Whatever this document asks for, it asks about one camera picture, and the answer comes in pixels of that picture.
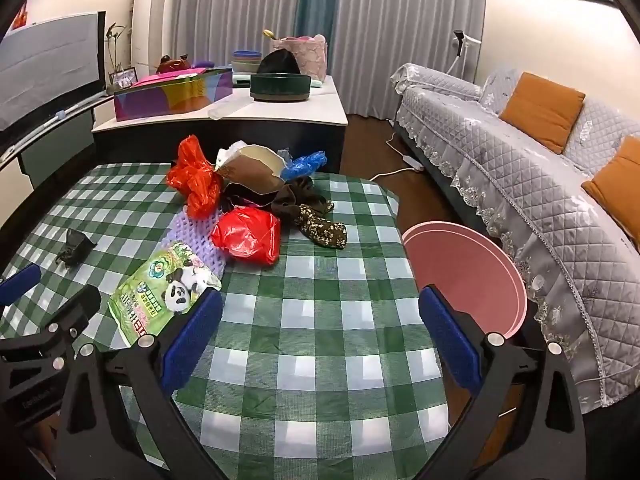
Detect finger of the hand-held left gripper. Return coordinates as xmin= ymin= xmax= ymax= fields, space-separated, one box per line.
xmin=0 ymin=263 xmax=43 ymax=306
xmin=0 ymin=284 xmax=102 ymax=378

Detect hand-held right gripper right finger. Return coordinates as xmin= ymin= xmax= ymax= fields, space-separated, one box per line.
xmin=418 ymin=284 xmax=587 ymax=480

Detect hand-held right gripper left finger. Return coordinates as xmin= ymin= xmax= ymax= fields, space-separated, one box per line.
xmin=54 ymin=289 xmax=226 ymax=480

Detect green tissue packet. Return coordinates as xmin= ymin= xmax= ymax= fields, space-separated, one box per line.
xmin=108 ymin=241 xmax=222 ymax=348

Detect small black wrapper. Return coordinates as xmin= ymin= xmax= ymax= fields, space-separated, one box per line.
xmin=55 ymin=228 xmax=98 ymax=267

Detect pink plastic basin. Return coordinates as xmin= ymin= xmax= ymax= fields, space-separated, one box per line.
xmin=401 ymin=221 xmax=528 ymax=339

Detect purple foam net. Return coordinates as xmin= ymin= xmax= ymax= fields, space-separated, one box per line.
xmin=161 ymin=205 xmax=236 ymax=281

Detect red plastic bag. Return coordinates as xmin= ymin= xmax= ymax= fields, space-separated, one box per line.
xmin=210 ymin=207 xmax=282 ymax=266

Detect black cloth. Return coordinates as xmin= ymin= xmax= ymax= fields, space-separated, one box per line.
xmin=222 ymin=182 xmax=281 ymax=213

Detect blue plastic bag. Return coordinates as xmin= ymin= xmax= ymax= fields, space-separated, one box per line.
xmin=280 ymin=151 xmax=328 ymax=181

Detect green checked tablecloth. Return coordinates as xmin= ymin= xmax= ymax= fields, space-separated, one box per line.
xmin=0 ymin=162 xmax=451 ymax=480

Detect dark television cabinet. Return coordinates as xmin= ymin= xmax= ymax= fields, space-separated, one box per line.
xmin=0 ymin=94 xmax=97 ymax=191

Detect orange-red plastic bag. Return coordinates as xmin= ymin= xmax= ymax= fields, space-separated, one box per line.
xmin=166 ymin=135 xmax=224 ymax=219

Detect grey quilted sofa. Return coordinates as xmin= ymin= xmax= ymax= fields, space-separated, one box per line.
xmin=390 ymin=62 xmax=640 ymax=413

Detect torn brown paper bowl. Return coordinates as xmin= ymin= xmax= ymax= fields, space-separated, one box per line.
xmin=220 ymin=144 xmax=287 ymax=196

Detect white foam net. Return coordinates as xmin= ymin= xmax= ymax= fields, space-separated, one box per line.
xmin=216 ymin=142 xmax=248 ymax=167

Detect flat screen television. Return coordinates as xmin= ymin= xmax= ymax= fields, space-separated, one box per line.
xmin=0 ymin=10 xmax=107 ymax=133

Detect orange cushion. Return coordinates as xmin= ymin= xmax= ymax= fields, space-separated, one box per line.
xmin=581 ymin=135 xmax=640 ymax=253
xmin=499 ymin=72 xmax=586 ymax=155

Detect colourful rectangular box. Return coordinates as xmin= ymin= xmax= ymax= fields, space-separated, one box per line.
xmin=112 ymin=67 xmax=235 ymax=122

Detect white top dark cabinet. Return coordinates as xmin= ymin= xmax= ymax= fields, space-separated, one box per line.
xmin=91 ymin=74 xmax=349 ymax=176

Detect bamboo plant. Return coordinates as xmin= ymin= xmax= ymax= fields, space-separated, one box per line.
xmin=105 ymin=22 xmax=132 ymax=73

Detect brown teapot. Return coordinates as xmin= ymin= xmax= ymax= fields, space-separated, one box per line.
xmin=155 ymin=53 xmax=193 ymax=75

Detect dark green round bowl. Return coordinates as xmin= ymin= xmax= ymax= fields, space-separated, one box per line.
xmin=250 ymin=73 xmax=312 ymax=104

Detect stack of coloured bowls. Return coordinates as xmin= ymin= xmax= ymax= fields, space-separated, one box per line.
xmin=231 ymin=50 xmax=263 ymax=75

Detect mint green flat tray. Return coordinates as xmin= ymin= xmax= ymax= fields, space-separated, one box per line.
xmin=232 ymin=74 xmax=326 ymax=90

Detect standing air conditioner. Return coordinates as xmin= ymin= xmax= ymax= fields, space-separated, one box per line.
xmin=131 ymin=0 xmax=171 ymax=78

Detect black hat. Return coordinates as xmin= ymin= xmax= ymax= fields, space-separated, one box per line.
xmin=256 ymin=49 xmax=302 ymax=77

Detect white floor lamp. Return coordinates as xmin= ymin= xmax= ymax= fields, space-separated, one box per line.
xmin=445 ymin=29 xmax=482 ymax=78

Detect grey curtain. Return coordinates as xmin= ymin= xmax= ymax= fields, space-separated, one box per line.
xmin=165 ymin=0 xmax=306 ymax=68
xmin=330 ymin=0 xmax=488 ymax=121

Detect pink lace basket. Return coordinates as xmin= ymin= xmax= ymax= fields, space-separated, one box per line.
xmin=271 ymin=35 xmax=329 ymax=81

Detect teal curtain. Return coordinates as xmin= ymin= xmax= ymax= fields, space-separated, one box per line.
xmin=295 ymin=0 xmax=343 ymax=78

